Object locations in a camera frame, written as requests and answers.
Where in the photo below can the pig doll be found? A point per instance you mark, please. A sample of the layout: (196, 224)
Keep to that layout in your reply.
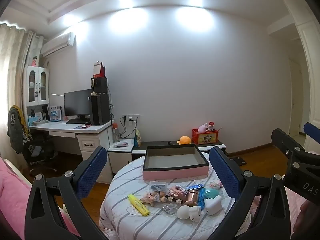
(150, 197)

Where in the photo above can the blue and white box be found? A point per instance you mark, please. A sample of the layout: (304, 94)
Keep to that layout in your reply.
(55, 113)

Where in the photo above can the white bedside cabinet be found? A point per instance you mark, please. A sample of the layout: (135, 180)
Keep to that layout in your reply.
(120, 160)

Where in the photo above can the pink doll figure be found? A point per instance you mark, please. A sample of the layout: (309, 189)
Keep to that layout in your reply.
(34, 61)

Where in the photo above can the orange plush toy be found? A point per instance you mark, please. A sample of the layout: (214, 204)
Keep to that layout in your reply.
(185, 140)

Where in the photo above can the black keyboard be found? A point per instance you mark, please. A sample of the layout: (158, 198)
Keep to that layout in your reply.
(77, 121)

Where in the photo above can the black floor scale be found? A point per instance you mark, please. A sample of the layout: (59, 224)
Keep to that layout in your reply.
(238, 161)

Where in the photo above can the red and white box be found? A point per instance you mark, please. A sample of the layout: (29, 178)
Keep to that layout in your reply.
(98, 68)

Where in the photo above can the small red box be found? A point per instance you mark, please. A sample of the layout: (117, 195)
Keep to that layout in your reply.
(211, 125)

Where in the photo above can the printed papers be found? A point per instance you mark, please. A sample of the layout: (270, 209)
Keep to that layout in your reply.
(121, 144)

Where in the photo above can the white winged toy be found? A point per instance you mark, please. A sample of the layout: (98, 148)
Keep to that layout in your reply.
(212, 205)

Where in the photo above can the pink storage box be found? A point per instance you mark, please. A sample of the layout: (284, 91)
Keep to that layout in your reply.
(175, 173)

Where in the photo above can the black speaker box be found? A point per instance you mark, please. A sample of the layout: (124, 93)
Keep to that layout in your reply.
(101, 85)

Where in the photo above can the cream desk fan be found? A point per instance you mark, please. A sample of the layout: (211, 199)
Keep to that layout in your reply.
(93, 82)

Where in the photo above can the snack bag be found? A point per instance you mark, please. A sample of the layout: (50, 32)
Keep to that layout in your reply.
(137, 140)

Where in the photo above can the person's right hand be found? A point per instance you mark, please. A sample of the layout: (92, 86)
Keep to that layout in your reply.
(310, 215)

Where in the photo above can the black computer monitor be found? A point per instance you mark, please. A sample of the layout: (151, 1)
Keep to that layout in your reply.
(77, 102)

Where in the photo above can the yellow highlighter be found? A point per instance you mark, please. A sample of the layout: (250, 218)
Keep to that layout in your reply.
(138, 205)

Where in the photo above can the white wall socket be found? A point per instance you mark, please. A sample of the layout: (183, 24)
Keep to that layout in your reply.
(131, 118)

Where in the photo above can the pink blanket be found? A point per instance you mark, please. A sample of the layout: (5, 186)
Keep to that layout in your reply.
(12, 192)

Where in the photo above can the white round bear figure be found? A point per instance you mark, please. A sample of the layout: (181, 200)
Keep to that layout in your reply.
(185, 212)

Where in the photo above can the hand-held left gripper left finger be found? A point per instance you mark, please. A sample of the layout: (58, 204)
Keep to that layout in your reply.
(92, 170)

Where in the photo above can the pink toy block set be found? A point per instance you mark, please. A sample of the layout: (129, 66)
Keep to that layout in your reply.
(176, 191)

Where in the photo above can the black office chair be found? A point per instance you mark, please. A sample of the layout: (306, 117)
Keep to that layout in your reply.
(37, 152)

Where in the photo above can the blue tube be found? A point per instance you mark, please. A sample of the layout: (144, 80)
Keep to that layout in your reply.
(195, 187)

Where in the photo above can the white glass-door cabinet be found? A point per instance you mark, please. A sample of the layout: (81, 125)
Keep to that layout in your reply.
(38, 80)

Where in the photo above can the red crate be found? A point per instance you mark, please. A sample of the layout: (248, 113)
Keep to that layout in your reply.
(205, 137)

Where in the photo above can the striped white table cloth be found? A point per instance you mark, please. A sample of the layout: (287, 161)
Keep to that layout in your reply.
(125, 217)

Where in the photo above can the orange-capped water bottle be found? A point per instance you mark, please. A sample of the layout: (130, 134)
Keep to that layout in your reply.
(116, 133)

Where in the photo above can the pink plush toy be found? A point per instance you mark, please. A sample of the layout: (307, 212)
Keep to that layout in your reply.
(203, 128)

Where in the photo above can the copper cylinder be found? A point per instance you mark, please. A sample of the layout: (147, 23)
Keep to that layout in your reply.
(191, 197)

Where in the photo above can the white air conditioner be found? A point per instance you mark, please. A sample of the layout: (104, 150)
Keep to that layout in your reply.
(57, 45)

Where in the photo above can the cream curtain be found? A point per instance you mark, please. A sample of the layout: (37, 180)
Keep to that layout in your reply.
(10, 67)

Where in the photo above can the teal round case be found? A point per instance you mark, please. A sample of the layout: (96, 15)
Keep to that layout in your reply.
(211, 193)

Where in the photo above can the small clear plastic box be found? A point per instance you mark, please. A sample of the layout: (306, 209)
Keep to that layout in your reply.
(170, 209)

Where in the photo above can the black and yellow jacket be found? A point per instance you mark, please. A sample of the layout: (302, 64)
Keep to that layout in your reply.
(15, 130)

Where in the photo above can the white bed frame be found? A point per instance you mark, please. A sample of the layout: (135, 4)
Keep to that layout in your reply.
(17, 171)

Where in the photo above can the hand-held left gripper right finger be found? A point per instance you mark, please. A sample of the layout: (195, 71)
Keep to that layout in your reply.
(225, 172)

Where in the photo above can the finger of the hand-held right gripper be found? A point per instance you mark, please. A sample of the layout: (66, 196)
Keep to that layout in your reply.
(312, 129)
(285, 142)

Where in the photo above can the black computer tower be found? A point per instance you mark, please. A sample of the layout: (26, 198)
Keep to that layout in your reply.
(100, 110)

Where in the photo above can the white desk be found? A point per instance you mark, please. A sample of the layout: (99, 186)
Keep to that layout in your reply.
(90, 143)

